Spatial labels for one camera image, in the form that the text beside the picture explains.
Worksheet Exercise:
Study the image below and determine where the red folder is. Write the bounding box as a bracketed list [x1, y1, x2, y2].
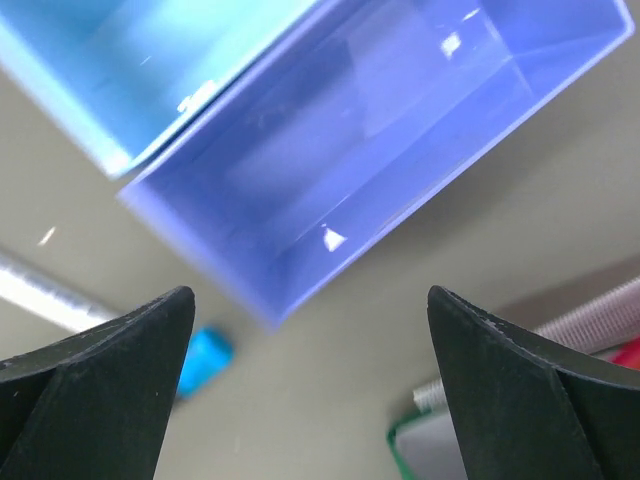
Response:
[611, 343, 640, 370]

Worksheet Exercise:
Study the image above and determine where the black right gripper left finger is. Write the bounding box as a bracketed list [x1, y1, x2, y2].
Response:
[1, 287, 195, 479]

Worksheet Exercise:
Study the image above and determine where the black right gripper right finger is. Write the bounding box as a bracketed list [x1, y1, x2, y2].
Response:
[427, 286, 639, 479]

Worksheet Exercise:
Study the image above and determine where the green ring binder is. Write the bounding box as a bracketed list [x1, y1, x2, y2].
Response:
[386, 407, 467, 480]

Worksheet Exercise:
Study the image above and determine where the sky blue drawer box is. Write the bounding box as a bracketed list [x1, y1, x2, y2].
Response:
[1, 1, 311, 177]

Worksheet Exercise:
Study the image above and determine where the purple drawer box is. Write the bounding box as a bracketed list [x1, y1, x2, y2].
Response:
[120, 1, 634, 325]

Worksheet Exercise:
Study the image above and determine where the blue cap black highlighter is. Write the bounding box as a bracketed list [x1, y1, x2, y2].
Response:
[176, 327, 235, 399]

